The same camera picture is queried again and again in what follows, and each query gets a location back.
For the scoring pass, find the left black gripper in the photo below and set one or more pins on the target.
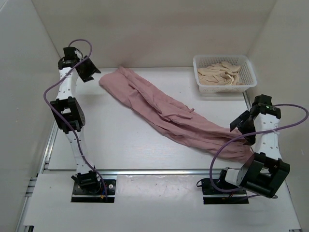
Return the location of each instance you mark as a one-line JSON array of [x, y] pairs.
[[92, 69]]

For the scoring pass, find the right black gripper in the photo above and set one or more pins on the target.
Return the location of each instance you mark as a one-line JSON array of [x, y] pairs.
[[250, 137]]

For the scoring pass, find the pink trousers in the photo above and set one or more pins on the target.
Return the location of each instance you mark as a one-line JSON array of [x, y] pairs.
[[172, 118]]

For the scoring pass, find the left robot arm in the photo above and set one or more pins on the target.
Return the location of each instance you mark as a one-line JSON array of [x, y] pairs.
[[70, 117]]

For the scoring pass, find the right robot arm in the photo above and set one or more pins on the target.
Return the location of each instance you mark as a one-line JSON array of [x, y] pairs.
[[264, 172]]

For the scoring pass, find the beige trousers in basket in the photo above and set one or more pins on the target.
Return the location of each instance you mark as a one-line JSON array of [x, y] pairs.
[[220, 74]]

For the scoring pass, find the white plastic basket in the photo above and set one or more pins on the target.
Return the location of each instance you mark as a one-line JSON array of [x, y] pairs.
[[247, 76]]

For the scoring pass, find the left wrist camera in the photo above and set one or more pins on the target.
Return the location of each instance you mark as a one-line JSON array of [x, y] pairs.
[[78, 53]]

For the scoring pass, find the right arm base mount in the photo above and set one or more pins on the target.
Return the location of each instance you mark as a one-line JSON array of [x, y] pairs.
[[212, 196]]

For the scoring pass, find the aluminium rail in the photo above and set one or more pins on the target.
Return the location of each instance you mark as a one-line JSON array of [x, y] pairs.
[[155, 172]]

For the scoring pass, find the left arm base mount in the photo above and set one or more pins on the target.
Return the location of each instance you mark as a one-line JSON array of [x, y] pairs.
[[87, 189]]

